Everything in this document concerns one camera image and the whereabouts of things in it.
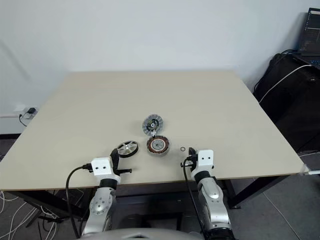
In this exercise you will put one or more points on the open black laptop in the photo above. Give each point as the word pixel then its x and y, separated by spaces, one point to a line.
pixel 310 35

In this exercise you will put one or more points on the silver motor cover circuit board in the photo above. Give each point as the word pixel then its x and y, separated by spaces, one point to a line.
pixel 152 124

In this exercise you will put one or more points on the large black bag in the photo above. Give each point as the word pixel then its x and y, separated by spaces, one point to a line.
pixel 287 105

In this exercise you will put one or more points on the clear table corner protector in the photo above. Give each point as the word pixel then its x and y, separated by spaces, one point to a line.
pixel 304 170

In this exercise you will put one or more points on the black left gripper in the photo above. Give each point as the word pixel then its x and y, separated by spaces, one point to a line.
pixel 116 165

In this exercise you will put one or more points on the black table frame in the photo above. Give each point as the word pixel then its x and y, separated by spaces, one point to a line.
pixel 260 191

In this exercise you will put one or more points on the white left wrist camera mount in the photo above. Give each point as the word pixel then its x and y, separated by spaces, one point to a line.
pixel 102 168

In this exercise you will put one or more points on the silver motor rotor black rim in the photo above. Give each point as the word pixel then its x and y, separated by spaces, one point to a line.
pixel 127 148

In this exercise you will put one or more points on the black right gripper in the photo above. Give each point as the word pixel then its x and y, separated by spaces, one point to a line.
pixel 193 162

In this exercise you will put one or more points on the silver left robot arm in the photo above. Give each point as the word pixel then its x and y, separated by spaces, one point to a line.
pixel 100 207

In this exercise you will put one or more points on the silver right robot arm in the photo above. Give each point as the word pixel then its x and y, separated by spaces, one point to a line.
pixel 212 197

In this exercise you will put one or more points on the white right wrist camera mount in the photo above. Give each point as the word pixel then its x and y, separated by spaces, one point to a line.
pixel 205 160

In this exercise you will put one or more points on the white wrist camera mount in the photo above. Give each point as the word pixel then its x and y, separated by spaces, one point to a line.
pixel 102 168
pixel 205 160

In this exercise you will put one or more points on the silver robot torso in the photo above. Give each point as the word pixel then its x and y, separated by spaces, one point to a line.
pixel 140 233

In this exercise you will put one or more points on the black wall power adapter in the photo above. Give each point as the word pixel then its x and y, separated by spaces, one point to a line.
pixel 31 110

